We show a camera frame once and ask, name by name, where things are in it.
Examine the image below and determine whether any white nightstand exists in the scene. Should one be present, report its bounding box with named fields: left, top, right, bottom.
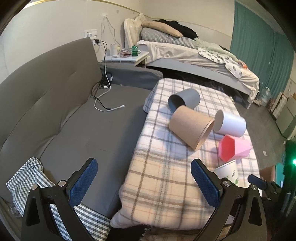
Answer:
left=105, top=51, right=149, bottom=67

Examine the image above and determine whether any patterned baby mat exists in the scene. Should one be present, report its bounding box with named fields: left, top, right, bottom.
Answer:
left=198, top=48, right=243, bottom=79

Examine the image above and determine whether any water bottle jug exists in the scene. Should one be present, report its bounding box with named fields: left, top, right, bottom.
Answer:
left=259, top=87, right=271, bottom=106

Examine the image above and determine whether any checked pillow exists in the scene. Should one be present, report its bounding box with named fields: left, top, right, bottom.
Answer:
left=140, top=28, right=197, bottom=49

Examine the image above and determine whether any black clothes pile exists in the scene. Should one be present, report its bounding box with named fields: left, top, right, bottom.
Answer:
left=154, top=19, right=199, bottom=40

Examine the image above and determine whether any brown kraft paper cup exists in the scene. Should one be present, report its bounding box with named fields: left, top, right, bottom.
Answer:
left=169, top=105, right=214, bottom=151

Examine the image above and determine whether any grey sofa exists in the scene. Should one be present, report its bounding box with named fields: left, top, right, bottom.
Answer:
left=1, top=39, right=163, bottom=218

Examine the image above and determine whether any wall power socket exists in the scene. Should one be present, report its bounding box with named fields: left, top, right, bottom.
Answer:
left=84, top=29, right=97, bottom=40

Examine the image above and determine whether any beige pillow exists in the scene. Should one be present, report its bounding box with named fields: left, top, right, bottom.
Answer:
left=141, top=21, right=183, bottom=38

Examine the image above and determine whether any pink faceted plastic cup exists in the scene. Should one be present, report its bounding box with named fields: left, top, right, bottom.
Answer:
left=218, top=135, right=252, bottom=162

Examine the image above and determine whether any white floral paper cup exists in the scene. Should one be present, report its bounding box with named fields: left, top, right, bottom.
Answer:
left=213, top=160, right=239, bottom=185

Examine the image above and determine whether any white charging cable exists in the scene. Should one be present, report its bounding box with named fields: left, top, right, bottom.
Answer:
left=93, top=14, right=125, bottom=112

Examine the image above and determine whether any white mug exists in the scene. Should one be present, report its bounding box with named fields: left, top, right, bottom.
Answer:
left=110, top=44, right=118, bottom=57

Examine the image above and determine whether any plaid blanket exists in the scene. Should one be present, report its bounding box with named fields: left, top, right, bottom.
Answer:
left=109, top=78, right=261, bottom=230

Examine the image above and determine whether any teal curtain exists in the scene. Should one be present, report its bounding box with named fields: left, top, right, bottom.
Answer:
left=230, top=2, right=294, bottom=98

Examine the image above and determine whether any black cable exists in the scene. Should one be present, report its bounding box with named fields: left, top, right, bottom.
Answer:
left=90, top=39, right=112, bottom=110

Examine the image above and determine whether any bed with white frame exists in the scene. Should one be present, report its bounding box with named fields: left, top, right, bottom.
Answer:
left=123, top=14, right=259, bottom=106

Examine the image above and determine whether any grey cabinet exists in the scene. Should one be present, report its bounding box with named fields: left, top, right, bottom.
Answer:
left=276, top=96, right=295, bottom=138

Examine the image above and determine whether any green soda can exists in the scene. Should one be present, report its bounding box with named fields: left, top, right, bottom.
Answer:
left=131, top=45, right=138, bottom=56

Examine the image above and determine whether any dark grey plastic cup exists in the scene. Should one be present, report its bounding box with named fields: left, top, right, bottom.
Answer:
left=168, top=88, right=201, bottom=113

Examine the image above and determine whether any white plastic cup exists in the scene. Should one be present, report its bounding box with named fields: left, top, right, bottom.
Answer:
left=213, top=110, right=246, bottom=137

